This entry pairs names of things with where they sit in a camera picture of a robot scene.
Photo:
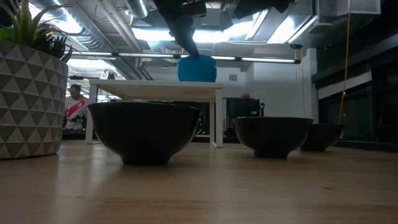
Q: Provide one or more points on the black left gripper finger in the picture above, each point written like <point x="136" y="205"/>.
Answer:
<point x="186" y="34"/>

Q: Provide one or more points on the floral patterned ceramic bowl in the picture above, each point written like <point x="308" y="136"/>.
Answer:
<point x="273" y="137"/>
<point x="326" y="137"/>
<point x="144" y="133"/>

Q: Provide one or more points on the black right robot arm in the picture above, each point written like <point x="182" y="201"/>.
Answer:
<point x="261" y="6"/>

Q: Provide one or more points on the white perforated metal shelf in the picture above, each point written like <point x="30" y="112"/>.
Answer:
<point x="155" y="87"/>

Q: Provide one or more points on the linear ceiling light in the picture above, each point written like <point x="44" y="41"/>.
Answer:
<point x="267" y="59"/>

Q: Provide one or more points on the small red object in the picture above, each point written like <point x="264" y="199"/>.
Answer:
<point x="245" y="95"/>

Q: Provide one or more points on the black equipment cabinet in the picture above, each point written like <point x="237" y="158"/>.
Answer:
<point x="244" y="115"/>

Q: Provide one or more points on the bright ceiling light panel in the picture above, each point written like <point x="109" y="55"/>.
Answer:
<point x="286" y="29"/>

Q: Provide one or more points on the person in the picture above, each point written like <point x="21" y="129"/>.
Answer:
<point x="75" y="107"/>

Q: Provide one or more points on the succulent in geometric pot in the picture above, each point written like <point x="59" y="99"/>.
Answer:
<point x="31" y="99"/>

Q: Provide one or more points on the round silver ceiling duct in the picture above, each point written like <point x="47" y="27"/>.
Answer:
<point x="138" y="7"/>

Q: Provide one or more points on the grey wall vent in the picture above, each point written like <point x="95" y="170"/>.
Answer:
<point x="233" y="77"/>

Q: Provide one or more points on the corrugated silver ceiling duct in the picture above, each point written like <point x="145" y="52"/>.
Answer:
<point x="90" y="34"/>

